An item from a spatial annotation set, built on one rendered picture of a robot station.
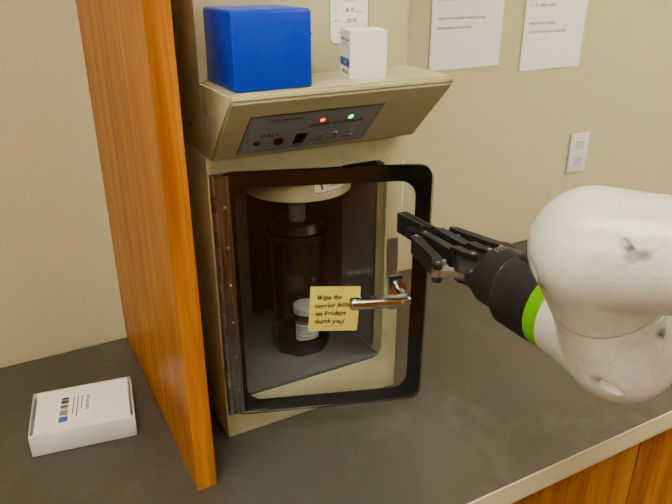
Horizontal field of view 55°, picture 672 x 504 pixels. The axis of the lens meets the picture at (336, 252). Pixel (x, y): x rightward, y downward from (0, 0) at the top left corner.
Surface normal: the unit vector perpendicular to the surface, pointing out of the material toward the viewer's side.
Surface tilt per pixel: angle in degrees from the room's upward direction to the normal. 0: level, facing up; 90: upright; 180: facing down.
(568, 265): 86
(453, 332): 0
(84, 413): 0
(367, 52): 90
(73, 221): 90
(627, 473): 90
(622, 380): 104
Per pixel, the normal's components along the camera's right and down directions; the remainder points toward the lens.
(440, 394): 0.00, -0.91
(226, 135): 0.33, 0.90
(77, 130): 0.47, 0.36
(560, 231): -0.75, -0.26
